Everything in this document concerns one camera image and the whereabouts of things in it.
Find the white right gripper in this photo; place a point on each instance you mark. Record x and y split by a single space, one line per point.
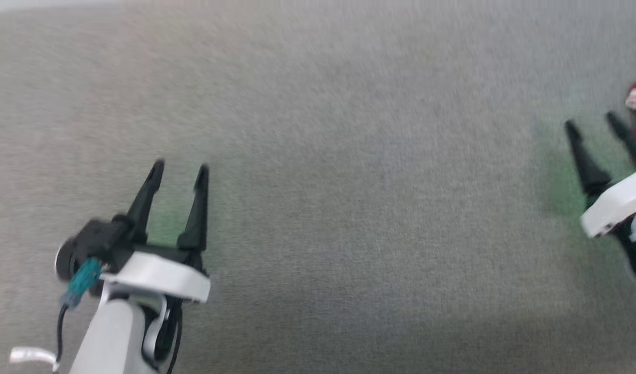
616 202

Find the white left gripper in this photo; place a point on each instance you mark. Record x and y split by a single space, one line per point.
157 275

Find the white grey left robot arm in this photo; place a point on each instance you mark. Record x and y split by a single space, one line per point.
115 337

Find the grey fabric sofa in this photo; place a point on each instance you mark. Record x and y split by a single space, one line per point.
349 182

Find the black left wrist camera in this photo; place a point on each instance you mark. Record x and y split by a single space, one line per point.
92 244

